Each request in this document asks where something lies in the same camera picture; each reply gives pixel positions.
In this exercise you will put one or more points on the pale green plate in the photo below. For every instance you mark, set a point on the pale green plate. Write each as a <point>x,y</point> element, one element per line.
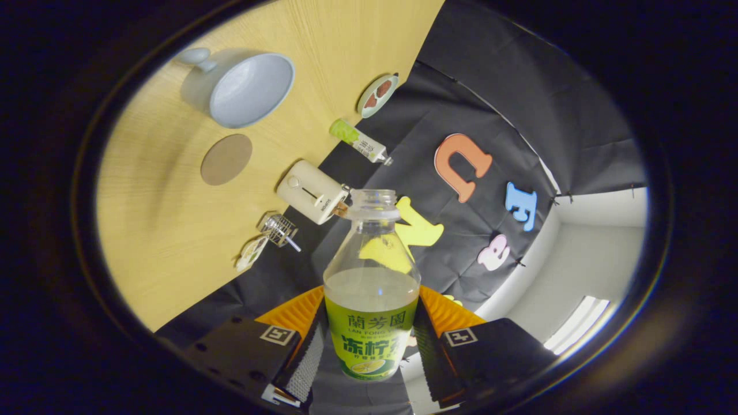
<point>369,112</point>

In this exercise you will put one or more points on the pale blue cup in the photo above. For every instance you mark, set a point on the pale blue cup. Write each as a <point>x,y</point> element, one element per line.
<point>248,92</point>

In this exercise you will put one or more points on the wooden table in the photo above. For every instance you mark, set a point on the wooden table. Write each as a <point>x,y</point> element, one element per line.
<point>173,248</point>

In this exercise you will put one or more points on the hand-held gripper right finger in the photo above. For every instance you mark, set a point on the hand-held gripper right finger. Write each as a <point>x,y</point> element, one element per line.
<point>429,360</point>

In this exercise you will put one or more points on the brown toast slice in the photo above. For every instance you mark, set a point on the brown toast slice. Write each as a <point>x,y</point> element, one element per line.
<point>342,208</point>

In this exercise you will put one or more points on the cream toaster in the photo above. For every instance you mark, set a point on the cream toaster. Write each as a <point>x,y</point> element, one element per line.
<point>308,190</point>

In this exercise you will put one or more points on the slim bottle with green drink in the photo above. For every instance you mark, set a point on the slim bottle with green drink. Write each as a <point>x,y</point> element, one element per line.
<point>357,138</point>

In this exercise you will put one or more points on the white utensil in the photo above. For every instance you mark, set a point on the white utensil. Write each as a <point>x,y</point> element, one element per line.
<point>294,245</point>

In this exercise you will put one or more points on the clear juice bottle green label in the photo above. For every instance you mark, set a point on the clear juice bottle green label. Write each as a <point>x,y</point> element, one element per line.
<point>372,328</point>

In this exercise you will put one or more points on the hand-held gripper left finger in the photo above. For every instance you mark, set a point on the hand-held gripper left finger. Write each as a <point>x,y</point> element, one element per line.
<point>305,363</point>

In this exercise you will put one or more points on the round brown coaster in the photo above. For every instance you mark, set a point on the round brown coaster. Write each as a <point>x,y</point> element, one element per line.
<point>226,159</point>

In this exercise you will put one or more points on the white divided snack tray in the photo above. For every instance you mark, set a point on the white divided snack tray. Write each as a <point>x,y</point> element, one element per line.
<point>252,253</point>

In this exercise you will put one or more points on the brown food piece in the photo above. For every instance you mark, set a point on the brown food piece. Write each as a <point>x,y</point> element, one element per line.
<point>371,102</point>
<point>384,87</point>

